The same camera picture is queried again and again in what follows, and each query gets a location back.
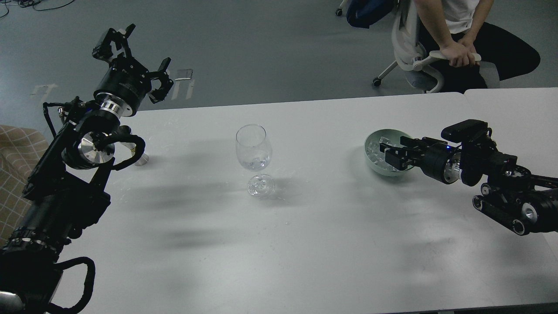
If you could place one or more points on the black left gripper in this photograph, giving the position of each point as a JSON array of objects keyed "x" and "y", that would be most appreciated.
[{"x": 128, "y": 79}]

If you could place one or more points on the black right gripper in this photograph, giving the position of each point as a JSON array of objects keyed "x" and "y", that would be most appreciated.
[{"x": 436, "y": 158}]

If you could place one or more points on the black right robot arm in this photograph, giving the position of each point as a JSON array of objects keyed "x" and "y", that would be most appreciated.
[{"x": 512, "y": 196}]

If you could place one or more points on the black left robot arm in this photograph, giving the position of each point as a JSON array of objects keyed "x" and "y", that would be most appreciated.
[{"x": 67, "y": 187}]

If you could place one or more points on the pile of ice cubes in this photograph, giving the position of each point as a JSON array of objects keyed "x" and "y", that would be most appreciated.
[{"x": 376, "y": 157}]

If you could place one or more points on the clear wine glass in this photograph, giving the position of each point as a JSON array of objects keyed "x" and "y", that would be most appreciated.
[{"x": 254, "y": 152}]

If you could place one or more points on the green ceramic bowl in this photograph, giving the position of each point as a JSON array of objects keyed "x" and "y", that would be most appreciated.
[{"x": 394, "y": 136}]

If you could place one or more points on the white office chair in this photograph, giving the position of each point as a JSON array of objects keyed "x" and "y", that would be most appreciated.
[{"x": 416, "y": 62}]

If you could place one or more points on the seated person white shirt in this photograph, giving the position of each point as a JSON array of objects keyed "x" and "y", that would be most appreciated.
[{"x": 458, "y": 29}]

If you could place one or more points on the beige checkered sofa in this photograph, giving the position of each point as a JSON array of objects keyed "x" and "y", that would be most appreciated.
[{"x": 20, "y": 151}]

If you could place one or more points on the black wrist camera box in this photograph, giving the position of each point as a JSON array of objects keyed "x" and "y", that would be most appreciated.
[{"x": 463, "y": 131}]

